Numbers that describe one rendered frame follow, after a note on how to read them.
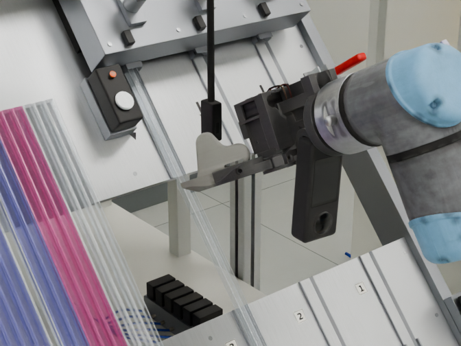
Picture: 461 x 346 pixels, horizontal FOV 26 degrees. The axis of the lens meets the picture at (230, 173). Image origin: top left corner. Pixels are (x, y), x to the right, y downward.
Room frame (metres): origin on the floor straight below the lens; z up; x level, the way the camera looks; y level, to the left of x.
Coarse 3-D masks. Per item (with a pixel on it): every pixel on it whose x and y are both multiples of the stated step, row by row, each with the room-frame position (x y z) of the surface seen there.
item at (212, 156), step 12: (204, 132) 1.01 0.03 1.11; (204, 144) 1.00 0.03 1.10; (216, 144) 1.00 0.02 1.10; (240, 144) 0.99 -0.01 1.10; (204, 156) 1.00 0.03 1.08; (216, 156) 0.99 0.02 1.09; (228, 156) 0.99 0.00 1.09; (240, 156) 0.99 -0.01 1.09; (204, 168) 0.99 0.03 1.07; (216, 168) 0.99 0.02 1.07; (192, 180) 1.00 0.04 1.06; (204, 180) 0.98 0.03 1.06
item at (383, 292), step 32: (384, 256) 1.20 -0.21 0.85; (288, 288) 1.10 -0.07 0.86; (320, 288) 1.12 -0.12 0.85; (352, 288) 1.15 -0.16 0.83; (384, 288) 1.17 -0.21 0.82; (416, 288) 1.19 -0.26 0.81; (224, 320) 1.03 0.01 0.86; (256, 320) 1.05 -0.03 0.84; (288, 320) 1.07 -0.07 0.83; (320, 320) 1.09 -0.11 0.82; (352, 320) 1.11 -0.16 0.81; (384, 320) 1.13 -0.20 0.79; (416, 320) 1.16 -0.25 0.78
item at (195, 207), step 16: (128, 80) 1.21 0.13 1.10; (144, 96) 1.20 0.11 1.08; (144, 112) 1.19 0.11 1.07; (160, 128) 1.17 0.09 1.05; (160, 144) 1.16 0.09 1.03; (176, 160) 1.15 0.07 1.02; (176, 176) 1.14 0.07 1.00; (192, 192) 1.13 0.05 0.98; (192, 208) 1.11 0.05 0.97; (208, 224) 1.11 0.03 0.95; (208, 240) 1.09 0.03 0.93; (224, 256) 1.08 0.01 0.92; (224, 272) 1.07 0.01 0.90; (240, 288) 1.06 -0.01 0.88; (240, 304) 1.05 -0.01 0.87; (240, 320) 1.04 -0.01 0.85; (256, 336) 1.02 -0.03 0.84
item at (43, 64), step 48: (0, 0) 1.21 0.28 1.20; (48, 0) 1.25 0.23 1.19; (0, 48) 1.16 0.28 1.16; (48, 48) 1.20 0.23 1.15; (240, 48) 1.34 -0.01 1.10; (288, 48) 1.38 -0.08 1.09; (0, 96) 1.12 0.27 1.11; (48, 96) 1.15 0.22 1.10; (192, 96) 1.24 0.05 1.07; (240, 96) 1.28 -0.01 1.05; (96, 144) 1.13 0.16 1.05; (144, 144) 1.16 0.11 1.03; (192, 144) 1.19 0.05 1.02; (96, 192) 1.08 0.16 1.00
